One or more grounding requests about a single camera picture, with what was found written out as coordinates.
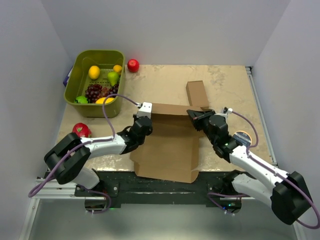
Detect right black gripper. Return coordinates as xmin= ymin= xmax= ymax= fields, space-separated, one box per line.
xmin=187 ymin=109 xmax=218 ymax=145

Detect brown cardboard box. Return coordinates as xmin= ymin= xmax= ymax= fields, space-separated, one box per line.
xmin=129 ymin=102 xmax=216 ymax=184

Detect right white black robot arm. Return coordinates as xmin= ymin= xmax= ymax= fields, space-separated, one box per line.
xmin=186 ymin=108 xmax=315 ymax=225

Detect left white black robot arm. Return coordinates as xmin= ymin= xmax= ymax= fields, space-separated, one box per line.
xmin=44 ymin=116 xmax=153 ymax=196

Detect yellow mango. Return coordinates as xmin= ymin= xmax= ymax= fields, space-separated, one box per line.
xmin=95 ymin=97 xmax=115 ymax=104

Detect masking tape roll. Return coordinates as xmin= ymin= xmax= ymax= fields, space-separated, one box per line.
xmin=232 ymin=130 xmax=252 ymax=147

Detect green pear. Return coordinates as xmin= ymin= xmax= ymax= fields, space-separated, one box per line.
xmin=107 ymin=71 xmax=120 ymax=87

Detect dark purple grapes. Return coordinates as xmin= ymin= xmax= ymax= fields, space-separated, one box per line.
xmin=84 ymin=83 xmax=119 ymax=104

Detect pink dragon fruit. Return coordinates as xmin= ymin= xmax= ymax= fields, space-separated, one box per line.
xmin=72 ymin=122 xmax=92 ymax=138

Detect red apple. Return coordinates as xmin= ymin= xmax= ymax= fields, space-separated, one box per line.
xmin=127 ymin=58 xmax=140 ymax=73

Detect small orange fruit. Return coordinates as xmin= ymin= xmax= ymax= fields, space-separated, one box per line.
xmin=113 ymin=64 xmax=123 ymax=76

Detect yellow lemon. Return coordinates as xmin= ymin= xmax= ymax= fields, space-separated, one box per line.
xmin=88 ymin=65 xmax=101 ymax=80

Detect green plastic basket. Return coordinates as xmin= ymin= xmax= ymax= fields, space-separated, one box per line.
xmin=64 ymin=49 xmax=126 ymax=118

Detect blue white booklet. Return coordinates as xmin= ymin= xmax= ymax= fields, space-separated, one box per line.
xmin=62 ymin=66 xmax=73 ymax=87

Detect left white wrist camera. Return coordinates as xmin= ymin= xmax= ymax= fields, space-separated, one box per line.
xmin=136 ymin=102 xmax=153 ymax=119

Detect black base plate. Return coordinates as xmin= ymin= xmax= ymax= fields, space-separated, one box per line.
xmin=74 ymin=170 xmax=242 ymax=213

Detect aluminium frame rail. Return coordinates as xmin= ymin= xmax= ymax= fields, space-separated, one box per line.
xmin=26 ymin=65 xmax=306 ymax=240

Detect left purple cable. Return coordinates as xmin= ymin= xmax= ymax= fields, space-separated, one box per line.
xmin=27 ymin=93 xmax=141 ymax=198

